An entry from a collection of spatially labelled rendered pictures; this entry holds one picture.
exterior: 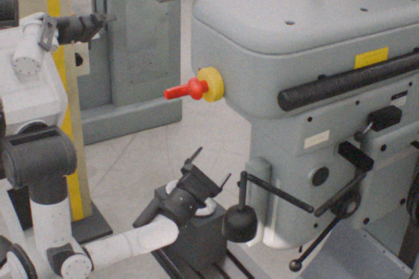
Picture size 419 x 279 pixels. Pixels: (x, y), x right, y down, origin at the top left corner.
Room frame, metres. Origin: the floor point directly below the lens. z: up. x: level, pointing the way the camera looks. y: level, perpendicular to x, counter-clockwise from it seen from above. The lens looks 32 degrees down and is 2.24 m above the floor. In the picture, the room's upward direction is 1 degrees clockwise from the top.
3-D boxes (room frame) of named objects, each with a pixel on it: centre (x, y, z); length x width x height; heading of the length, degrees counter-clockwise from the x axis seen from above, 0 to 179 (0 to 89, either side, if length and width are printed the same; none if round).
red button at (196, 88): (0.89, 0.01, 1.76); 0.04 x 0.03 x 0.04; 32
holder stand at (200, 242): (1.37, 0.04, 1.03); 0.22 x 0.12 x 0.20; 38
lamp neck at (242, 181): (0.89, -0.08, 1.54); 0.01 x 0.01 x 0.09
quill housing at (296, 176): (1.03, -0.21, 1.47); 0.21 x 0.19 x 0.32; 32
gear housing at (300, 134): (1.05, -0.24, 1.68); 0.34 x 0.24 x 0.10; 122
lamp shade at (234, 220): (0.89, -0.08, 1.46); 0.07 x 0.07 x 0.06
